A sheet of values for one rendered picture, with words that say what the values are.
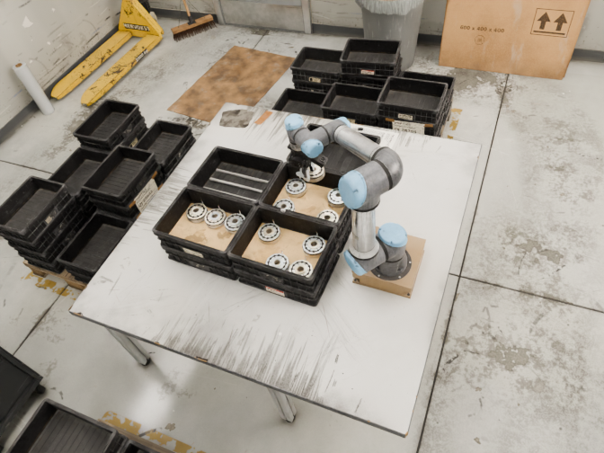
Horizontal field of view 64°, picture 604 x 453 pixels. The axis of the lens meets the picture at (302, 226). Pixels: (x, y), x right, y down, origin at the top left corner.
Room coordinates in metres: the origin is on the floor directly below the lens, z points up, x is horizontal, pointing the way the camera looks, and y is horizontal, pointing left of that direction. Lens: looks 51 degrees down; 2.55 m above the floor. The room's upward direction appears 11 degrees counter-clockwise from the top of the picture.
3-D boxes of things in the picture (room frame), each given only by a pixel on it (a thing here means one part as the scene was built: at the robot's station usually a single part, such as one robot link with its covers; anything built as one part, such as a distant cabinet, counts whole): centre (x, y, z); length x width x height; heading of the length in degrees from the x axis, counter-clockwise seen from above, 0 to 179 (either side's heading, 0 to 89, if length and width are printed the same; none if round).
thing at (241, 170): (1.74, 0.27, 0.87); 0.40 x 0.30 x 0.11; 58
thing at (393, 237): (1.14, -0.34, 0.96); 0.13 x 0.12 x 0.14; 112
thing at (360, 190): (1.09, -0.23, 1.17); 0.15 x 0.12 x 0.55; 112
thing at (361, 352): (1.56, 0.05, 0.35); 1.60 x 1.60 x 0.70; 60
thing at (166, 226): (1.48, 0.43, 0.87); 0.40 x 0.30 x 0.11; 58
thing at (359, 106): (2.73, -0.52, 0.31); 0.40 x 0.30 x 0.34; 60
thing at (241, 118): (2.46, 0.28, 0.71); 0.22 x 0.19 x 0.01; 60
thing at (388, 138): (2.05, -0.45, 0.70); 0.33 x 0.23 x 0.01; 60
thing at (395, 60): (3.08, -0.72, 0.37); 0.42 x 0.34 x 0.46; 60
